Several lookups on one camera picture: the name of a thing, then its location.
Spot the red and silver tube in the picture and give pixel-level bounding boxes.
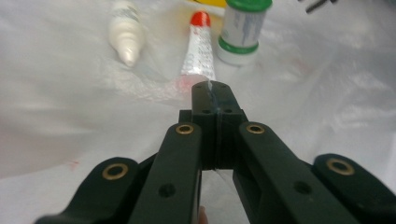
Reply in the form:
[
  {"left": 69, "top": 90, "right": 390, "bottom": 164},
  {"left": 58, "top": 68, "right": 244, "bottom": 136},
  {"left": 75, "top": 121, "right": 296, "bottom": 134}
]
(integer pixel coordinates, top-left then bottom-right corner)
[{"left": 179, "top": 10, "right": 218, "bottom": 82}]

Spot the green capped white bottle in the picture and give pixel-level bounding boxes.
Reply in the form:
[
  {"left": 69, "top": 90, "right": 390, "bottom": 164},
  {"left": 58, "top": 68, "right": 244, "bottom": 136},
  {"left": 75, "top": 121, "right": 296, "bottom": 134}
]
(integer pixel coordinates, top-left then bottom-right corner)
[{"left": 217, "top": 0, "right": 274, "bottom": 66}]

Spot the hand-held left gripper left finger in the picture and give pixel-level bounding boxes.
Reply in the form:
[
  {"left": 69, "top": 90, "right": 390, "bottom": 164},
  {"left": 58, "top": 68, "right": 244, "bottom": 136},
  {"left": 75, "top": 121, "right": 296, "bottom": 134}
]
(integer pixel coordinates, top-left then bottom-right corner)
[{"left": 178, "top": 81, "right": 219, "bottom": 171}]

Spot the clear plastic bag yellow smiley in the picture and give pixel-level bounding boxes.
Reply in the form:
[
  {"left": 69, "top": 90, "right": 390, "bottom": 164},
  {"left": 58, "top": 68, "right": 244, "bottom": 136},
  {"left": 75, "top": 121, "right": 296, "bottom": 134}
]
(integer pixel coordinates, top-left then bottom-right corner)
[{"left": 0, "top": 0, "right": 396, "bottom": 224}]

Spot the white bottle with blue label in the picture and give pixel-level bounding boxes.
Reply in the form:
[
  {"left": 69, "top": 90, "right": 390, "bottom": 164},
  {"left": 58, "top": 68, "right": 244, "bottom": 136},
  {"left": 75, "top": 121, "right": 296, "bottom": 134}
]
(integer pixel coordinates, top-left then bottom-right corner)
[{"left": 107, "top": 0, "right": 146, "bottom": 68}]

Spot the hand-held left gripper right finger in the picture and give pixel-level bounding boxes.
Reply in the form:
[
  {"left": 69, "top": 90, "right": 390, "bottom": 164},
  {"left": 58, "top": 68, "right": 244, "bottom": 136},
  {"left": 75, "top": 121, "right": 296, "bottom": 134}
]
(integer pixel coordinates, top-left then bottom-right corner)
[{"left": 211, "top": 81, "right": 249, "bottom": 171}]

